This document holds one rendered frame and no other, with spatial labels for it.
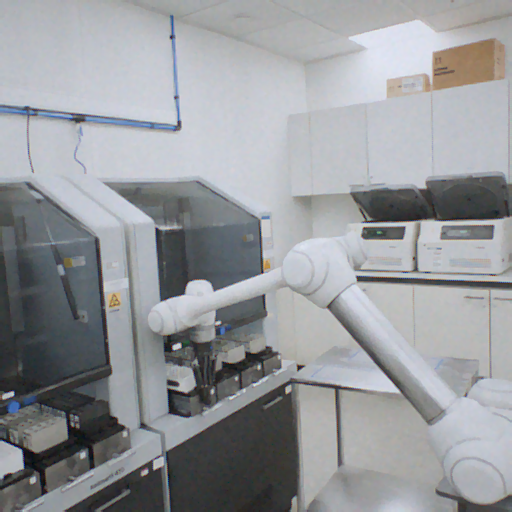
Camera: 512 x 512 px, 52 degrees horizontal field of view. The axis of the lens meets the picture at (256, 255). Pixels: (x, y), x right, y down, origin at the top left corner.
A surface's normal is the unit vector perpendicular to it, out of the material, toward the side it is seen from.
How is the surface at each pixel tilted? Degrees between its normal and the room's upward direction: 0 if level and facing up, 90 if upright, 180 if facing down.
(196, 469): 90
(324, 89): 90
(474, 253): 90
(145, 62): 90
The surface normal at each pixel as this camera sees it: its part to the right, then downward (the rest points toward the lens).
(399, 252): -0.61, 0.12
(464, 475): -0.40, 0.23
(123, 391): 0.80, 0.02
